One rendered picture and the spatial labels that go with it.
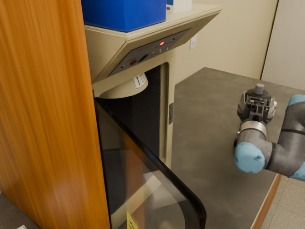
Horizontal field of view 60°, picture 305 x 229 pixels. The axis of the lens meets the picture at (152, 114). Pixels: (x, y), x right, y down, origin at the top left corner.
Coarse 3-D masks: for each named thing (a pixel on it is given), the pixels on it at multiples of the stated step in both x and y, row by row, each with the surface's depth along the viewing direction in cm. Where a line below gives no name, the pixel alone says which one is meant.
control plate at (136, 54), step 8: (184, 32) 54; (160, 40) 47; (168, 40) 52; (176, 40) 56; (136, 48) 42; (144, 48) 45; (152, 48) 49; (160, 48) 54; (168, 48) 59; (128, 56) 44; (136, 56) 47; (152, 56) 56; (120, 64) 45; (128, 64) 49; (136, 64) 53; (112, 72) 47
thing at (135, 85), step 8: (128, 80) 63; (136, 80) 64; (144, 80) 67; (112, 88) 62; (120, 88) 62; (128, 88) 63; (136, 88) 64; (144, 88) 66; (104, 96) 62; (112, 96) 62; (120, 96) 62
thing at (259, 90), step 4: (256, 84) 93; (260, 84) 93; (256, 88) 93; (260, 88) 92; (248, 92) 94; (252, 92) 94; (256, 92) 93; (260, 92) 93; (264, 92) 94; (268, 92) 94; (256, 96) 92; (260, 96) 92; (264, 96) 92; (268, 96) 92; (268, 100) 92
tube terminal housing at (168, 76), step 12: (156, 60) 64; (168, 60) 69; (120, 72) 55; (132, 72) 58; (168, 72) 75; (96, 84) 51; (108, 84) 53; (168, 84) 73; (96, 96) 52; (168, 96) 75; (168, 108) 77; (168, 120) 79; (168, 132) 82; (168, 144) 84; (168, 156) 87
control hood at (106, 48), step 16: (176, 16) 48; (192, 16) 49; (208, 16) 55; (96, 32) 40; (112, 32) 38; (128, 32) 38; (144, 32) 39; (160, 32) 43; (176, 32) 50; (192, 32) 60; (96, 48) 41; (112, 48) 39; (128, 48) 40; (96, 64) 43; (112, 64) 42; (96, 80) 45
